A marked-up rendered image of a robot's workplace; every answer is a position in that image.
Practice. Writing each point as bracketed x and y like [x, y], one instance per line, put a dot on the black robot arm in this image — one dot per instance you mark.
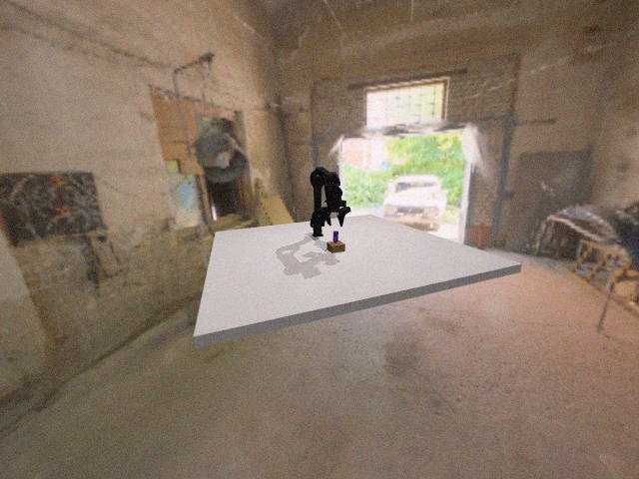
[319, 177]

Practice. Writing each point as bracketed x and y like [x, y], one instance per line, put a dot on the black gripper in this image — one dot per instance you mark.
[333, 207]

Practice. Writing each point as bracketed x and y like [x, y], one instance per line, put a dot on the tan wooden block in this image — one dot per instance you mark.
[335, 247]

